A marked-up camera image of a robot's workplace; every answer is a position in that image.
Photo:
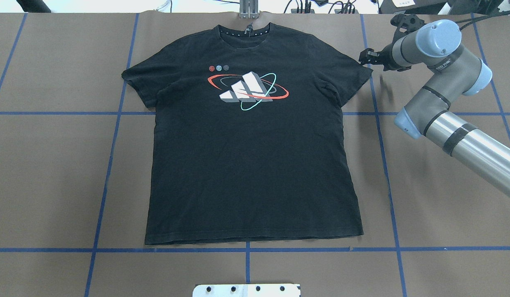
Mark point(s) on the black graphic t-shirt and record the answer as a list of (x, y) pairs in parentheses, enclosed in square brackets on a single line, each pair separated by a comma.
[(248, 139)]

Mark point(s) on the aluminium frame post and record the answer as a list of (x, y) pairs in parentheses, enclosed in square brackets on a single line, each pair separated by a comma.
[(249, 9)]

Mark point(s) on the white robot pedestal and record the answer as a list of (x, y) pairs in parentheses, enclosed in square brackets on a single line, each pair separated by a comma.
[(248, 290)]

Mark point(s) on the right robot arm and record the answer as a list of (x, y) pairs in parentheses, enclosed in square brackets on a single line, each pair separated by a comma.
[(456, 72)]

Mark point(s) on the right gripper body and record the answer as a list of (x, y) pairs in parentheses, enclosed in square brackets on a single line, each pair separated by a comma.
[(384, 56)]

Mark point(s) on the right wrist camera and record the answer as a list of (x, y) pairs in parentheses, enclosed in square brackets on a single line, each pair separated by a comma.
[(406, 24)]

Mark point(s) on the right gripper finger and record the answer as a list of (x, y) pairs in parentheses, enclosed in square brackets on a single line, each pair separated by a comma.
[(368, 56)]

